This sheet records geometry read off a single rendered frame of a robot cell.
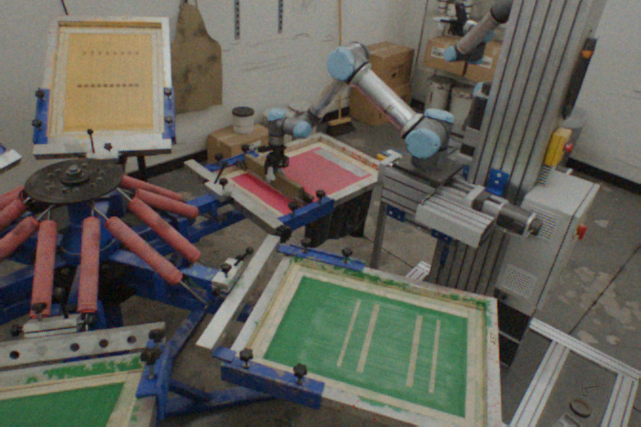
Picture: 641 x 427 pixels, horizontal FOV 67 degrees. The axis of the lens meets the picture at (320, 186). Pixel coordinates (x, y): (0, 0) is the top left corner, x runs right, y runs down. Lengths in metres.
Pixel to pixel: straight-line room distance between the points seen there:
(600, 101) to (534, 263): 3.30
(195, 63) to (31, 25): 1.20
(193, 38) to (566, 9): 2.97
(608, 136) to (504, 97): 3.40
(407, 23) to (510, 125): 4.29
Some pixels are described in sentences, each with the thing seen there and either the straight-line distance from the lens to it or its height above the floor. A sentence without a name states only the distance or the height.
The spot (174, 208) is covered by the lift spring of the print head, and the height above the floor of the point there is 1.12.
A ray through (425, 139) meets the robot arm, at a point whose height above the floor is 1.45.
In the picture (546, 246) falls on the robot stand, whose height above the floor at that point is 1.06.
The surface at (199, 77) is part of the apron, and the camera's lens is 4.25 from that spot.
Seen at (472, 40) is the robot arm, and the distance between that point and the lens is 2.45.
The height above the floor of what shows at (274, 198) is 0.96.
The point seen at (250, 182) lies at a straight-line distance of 2.38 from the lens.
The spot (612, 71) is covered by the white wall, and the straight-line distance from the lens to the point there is 5.21.
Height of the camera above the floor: 2.16
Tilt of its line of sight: 31 degrees down
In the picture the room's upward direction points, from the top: 5 degrees clockwise
